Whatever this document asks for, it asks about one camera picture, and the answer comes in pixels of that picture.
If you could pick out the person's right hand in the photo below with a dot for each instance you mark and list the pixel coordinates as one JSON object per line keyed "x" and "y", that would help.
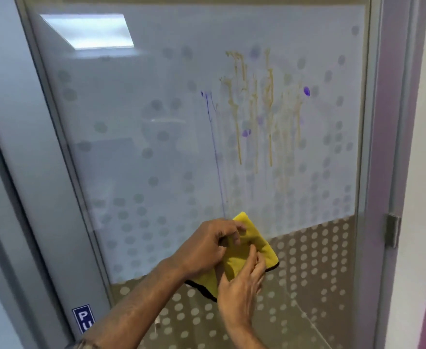
{"x": 240, "y": 298}

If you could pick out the person's left hand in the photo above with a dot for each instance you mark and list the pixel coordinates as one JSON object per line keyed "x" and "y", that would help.
{"x": 198, "y": 247}

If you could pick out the person's right thumb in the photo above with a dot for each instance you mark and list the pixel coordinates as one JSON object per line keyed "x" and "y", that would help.
{"x": 221, "y": 276}

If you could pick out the person's left fingers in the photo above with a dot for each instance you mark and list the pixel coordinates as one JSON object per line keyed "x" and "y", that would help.
{"x": 233, "y": 230}

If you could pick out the person's right middle finger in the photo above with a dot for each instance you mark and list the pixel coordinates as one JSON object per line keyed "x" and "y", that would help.
{"x": 261, "y": 270}

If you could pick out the yellow microfibre cloth black edge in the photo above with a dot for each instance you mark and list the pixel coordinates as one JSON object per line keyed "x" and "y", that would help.
{"x": 240, "y": 256}

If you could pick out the person's right forearm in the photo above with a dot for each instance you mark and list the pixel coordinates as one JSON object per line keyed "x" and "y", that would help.
{"x": 247, "y": 340}

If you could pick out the person's left forearm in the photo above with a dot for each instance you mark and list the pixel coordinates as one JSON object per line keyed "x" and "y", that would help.
{"x": 133, "y": 308}

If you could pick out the frosted dotted glass door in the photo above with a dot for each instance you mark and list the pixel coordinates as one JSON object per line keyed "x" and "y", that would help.
{"x": 133, "y": 141}

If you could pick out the grey metal door hinge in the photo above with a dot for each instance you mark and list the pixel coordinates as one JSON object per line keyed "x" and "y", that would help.
{"x": 393, "y": 230}

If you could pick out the blue door sign sticker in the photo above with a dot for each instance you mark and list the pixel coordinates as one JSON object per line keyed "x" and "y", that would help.
{"x": 83, "y": 319}

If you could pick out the grey metal door frame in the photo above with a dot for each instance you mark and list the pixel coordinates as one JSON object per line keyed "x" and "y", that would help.
{"x": 20, "y": 148}

